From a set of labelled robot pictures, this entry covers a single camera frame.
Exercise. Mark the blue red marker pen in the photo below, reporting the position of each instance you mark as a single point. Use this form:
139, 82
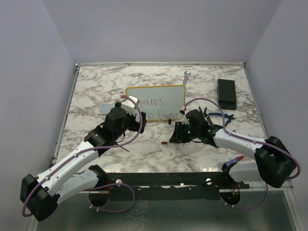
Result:
233, 161

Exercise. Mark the black handled pliers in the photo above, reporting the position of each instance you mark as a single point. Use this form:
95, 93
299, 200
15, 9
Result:
205, 114

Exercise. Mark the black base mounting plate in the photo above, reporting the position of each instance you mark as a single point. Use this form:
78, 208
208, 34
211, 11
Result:
177, 186

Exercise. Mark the aluminium table frame rail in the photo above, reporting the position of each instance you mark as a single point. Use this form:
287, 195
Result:
260, 208

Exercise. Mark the small white grey eraser pad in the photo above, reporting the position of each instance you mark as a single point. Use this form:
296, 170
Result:
105, 108

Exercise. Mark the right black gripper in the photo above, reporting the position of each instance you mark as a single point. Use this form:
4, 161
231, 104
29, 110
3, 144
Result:
178, 135

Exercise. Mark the silver wrench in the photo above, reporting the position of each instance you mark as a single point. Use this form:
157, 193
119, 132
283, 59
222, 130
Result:
186, 77

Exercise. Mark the yellow framed whiteboard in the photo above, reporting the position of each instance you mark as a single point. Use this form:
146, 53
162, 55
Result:
160, 103

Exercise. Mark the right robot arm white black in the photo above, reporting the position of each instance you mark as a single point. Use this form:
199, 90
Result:
271, 161

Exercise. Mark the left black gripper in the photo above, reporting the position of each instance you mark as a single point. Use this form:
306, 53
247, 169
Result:
136, 125

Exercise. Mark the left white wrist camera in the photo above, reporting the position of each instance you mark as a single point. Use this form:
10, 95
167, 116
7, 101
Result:
129, 106

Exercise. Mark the black rectangular box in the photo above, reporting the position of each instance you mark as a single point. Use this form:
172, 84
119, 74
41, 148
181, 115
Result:
226, 93

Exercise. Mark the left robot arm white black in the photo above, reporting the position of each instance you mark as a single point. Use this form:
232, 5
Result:
42, 194

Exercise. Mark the blue handled pliers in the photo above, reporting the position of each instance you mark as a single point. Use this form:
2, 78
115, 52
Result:
228, 117

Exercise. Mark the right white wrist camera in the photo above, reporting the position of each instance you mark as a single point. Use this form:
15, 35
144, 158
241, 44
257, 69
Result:
184, 119

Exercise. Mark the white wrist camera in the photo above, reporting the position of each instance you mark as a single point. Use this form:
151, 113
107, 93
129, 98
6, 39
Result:
129, 106
184, 119

